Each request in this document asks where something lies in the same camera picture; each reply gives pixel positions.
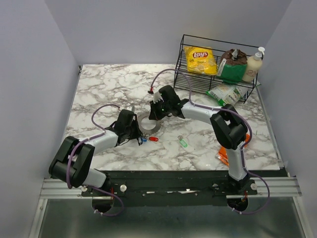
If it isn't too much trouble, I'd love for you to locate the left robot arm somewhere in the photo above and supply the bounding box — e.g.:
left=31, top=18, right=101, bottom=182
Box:
left=49, top=109, right=143, bottom=196

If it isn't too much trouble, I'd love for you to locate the cream lotion pump bottle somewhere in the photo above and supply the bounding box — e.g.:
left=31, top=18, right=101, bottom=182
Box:
left=242, top=47, right=265, bottom=82

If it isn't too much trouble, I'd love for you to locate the green brown coffee bag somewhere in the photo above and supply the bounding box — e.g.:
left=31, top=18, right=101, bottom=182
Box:
left=217, top=49, right=247, bottom=82

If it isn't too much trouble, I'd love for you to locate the yellow Lays chips bag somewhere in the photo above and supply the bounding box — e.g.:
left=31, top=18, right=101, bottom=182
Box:
left=184, top=46, right=217, bottom=75

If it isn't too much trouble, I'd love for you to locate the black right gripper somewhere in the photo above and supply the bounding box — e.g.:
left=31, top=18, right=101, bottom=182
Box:
left=149, top=98, right=171, bottom=121

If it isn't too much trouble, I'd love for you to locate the green white snack bag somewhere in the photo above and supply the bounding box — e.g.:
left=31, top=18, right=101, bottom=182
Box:
left=206, top=83, right=248, bottom=107

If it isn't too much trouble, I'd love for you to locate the black wire rack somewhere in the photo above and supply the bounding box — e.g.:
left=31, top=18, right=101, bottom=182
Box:
left=173, top=34, right=260, bottom=102

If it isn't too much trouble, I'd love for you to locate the orange razor blade box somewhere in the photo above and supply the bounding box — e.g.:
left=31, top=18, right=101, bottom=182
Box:
left=215, top=133, right=250, bottom=167

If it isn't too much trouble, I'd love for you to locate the red key tag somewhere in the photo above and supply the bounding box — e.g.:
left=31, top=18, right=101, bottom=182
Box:
left=149, top=136, right=159, bottom=142

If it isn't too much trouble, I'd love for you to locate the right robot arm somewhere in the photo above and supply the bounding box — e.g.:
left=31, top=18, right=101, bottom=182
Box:
left=149, top=85, right=250, bottom=194

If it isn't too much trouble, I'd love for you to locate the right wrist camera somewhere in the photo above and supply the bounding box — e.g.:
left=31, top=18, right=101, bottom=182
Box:
left=148, top=90, right=164, bottom=104

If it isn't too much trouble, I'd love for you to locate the green key tag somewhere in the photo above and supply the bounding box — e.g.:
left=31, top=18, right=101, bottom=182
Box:
left=178, top=135, right=188, bottom=148

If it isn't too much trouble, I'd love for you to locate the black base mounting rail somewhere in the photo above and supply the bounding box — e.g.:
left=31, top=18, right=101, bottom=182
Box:
left=51, top=168, right=260, bottom=208

